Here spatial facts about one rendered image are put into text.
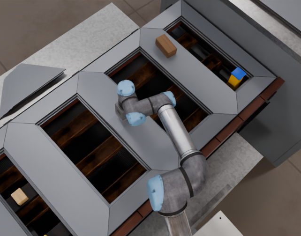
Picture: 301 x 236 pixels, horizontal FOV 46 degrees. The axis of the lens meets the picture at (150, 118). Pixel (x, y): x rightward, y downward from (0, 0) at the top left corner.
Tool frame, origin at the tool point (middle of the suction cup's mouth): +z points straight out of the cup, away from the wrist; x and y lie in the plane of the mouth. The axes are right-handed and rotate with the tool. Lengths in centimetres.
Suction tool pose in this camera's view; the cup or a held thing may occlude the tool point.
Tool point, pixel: (126, 117)
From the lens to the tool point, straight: 180.2
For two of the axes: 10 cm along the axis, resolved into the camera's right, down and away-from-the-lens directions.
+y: -8.0, 5.2, -2.9
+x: 6.0, 7.4, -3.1
